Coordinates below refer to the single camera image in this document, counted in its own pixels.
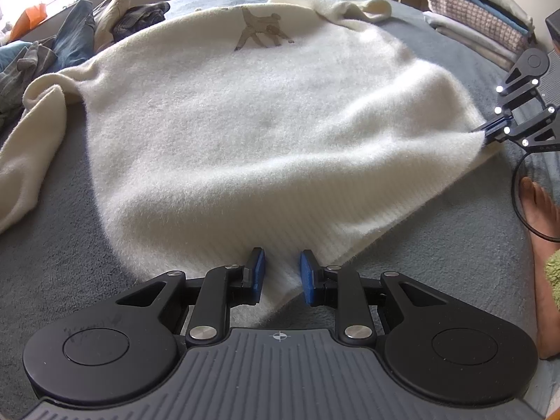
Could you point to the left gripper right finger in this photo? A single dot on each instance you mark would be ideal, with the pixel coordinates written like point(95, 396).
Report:
point(366, 309)

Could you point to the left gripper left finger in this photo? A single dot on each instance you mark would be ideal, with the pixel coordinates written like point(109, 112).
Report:
point(198, 310)

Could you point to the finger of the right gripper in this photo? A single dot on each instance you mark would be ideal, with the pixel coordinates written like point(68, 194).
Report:
point(539, 134)
point(519, 87)

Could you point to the cream white fuzzy sweater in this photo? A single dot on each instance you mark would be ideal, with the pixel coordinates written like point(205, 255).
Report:
point(289, 125)

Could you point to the dark clothes pile on bed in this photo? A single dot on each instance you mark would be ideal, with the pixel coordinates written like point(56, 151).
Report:
point(138, 18)

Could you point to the stack of folded blankets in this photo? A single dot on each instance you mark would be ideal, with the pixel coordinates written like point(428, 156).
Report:
point(498, 30)

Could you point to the bare foot of person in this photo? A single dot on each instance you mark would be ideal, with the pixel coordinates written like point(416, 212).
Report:
point(543, 215)

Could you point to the grey fleece bed blanket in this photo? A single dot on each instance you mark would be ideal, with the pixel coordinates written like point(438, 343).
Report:
point(466, 242)

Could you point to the beige garment on bed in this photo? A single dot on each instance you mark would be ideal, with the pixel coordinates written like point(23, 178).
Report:
point(106, 15)

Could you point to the blue denim jeans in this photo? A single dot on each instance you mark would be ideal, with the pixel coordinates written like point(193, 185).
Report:
point(74, 41)

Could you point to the orange box on windowsill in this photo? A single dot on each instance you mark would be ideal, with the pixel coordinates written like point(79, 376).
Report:
point(28, 20)

